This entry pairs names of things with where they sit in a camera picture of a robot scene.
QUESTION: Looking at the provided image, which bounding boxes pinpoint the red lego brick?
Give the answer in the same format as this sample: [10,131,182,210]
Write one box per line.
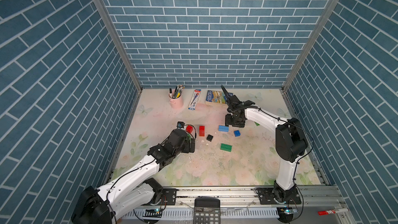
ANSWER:
[186,125,194,134]
[199,125,205,137]

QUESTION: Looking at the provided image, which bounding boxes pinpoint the blue small lego brick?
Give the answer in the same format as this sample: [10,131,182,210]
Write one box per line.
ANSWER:
[234,130,241,137]

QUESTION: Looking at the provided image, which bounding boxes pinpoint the blue long lego brick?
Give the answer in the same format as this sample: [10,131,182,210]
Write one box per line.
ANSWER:
[218,125,229,132]

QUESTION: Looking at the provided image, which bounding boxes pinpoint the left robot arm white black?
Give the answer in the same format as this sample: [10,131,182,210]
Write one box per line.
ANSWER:
[70,128,197,224]

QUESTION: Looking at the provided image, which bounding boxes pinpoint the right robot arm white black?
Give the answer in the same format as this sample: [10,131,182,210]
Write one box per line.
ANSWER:
[225,92,308,204]

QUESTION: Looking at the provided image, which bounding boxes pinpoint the black lego brick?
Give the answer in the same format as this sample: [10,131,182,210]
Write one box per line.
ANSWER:
[206,134,213,142]

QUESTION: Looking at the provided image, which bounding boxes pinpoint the green long lego brick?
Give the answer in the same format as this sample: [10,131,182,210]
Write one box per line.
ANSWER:
[220,143,232,152]

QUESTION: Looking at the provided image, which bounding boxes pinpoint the pink pen holder cup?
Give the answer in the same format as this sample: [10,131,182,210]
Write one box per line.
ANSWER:
[169,94,183,110]

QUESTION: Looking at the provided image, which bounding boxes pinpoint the white red pen box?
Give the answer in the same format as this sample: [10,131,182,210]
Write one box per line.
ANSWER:
[188,89,202,111]

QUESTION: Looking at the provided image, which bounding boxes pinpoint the pens in cup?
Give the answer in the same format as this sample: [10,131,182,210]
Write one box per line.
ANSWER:
[169,85,184,99]

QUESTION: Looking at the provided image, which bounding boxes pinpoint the black calculator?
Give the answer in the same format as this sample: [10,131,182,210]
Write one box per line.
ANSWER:
[193,197,221,224]

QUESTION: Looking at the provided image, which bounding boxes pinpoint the red white marker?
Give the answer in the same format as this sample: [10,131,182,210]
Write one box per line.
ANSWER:
[318,208,349,216]

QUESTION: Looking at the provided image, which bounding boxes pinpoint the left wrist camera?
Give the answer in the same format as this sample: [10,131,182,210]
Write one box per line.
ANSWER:
[177,121,185,129]

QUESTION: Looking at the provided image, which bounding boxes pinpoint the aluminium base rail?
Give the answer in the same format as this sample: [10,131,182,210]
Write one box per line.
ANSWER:
[116,186,354,224]

